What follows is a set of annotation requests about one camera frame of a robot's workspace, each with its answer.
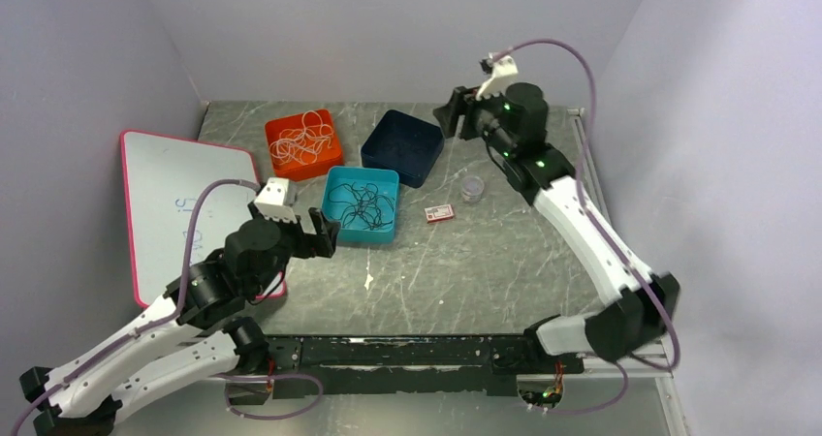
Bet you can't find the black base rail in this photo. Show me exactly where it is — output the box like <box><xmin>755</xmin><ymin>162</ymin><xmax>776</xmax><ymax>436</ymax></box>
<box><xmin>268</xmin><ymin>333</ymin><xmax>585</xmax><ymax>396</ymax></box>

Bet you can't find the light blue plastic box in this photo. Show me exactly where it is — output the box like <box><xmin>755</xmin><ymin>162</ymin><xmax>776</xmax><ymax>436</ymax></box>
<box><xmin>321</xmin><ymin>166</ymin><xmax>399</xmax><ymax>244</ymax></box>

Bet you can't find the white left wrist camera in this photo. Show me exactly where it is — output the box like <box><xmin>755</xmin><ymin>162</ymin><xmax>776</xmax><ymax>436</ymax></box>
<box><xmin>253</xmin><ymin>177</ymin><xmax>298</xmax><ymax>223</ymax></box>

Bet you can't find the red white small box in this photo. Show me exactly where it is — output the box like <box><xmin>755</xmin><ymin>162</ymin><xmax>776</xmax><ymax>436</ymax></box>
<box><xmin>424</xmin><ymin>203</ymin><xmax>456</xmax><ymax>223</ymax></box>

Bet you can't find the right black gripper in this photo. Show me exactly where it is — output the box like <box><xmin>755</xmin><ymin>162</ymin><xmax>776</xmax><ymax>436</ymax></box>
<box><xmin>433</xmin><ymin>78</ymin><xmax>517</xmax><ymax>158</ymax></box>

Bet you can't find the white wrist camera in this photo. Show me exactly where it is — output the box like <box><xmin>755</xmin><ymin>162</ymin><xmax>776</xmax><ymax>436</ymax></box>
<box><xmin>253</xmin><ymin>177</ymin><xmax>298</xmax><ymax>223</ymax></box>
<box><xmin>474</xmin><ymin>52</ymin><xmax>519</xmax><ymax>101</ymax></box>

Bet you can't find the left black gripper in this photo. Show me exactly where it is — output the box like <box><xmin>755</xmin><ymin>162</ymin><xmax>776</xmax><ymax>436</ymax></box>
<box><xmin>250</xmin><ymin>199</ymin><xmax>340</xmax><ymax>295</ymax></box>

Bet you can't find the orange plastic box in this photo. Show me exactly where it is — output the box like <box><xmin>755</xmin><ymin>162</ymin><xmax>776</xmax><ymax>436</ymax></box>
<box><xmin>264</xmin><ymin>109</ymin><xmax>344</xmax><ymax>181</ymax></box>

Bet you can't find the white cable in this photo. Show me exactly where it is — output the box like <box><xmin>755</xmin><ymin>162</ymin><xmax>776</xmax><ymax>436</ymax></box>
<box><xmin>269</xmin><ymin>109</ymin><xmax>336</xmax><ymax>168</ymax></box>

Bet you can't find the clear paperclip container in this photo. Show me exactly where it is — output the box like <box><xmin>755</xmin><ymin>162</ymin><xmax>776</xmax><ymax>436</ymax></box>
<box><xmin>460</xmin><ymin>175</ymin><xmax>485</xmax><ymax>203</ymax></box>

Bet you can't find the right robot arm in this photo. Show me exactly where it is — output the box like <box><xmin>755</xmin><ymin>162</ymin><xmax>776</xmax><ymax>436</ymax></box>
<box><xmin>433</xmin><ymin>82</ymin><xmax>680</xmax><ymax>372</ymax></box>

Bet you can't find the dark blue plastic box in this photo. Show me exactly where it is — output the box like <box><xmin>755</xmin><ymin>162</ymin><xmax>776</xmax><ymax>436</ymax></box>
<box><xmin>361</xmin><ymin>109</ymin><xmax>445</xmax><ymax>188</ymax></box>

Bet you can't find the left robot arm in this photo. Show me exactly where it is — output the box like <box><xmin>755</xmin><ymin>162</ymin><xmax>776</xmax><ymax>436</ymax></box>
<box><xmin>19</xmin><ymin>207</ymin><xmax>340</xmax><ymax>435</ymax></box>

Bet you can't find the pink framed whiteboard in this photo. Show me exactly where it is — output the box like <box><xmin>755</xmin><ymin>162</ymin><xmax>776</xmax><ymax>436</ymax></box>
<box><xmin>120</xmin><ymin>130</ymin><xmax>260</xmax><ymax>307</ymax></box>

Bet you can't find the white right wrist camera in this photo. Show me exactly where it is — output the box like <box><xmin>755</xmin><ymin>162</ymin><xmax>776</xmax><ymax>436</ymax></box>
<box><xmin>474</xmin><ymin>52</ymin><xmax>519</xmax><ymax>101</ymax></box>

